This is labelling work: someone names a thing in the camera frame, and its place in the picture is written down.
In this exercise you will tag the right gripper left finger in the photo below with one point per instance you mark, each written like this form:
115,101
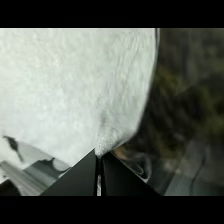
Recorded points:
80,180

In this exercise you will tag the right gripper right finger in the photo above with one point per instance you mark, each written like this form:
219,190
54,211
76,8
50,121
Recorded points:
123,181

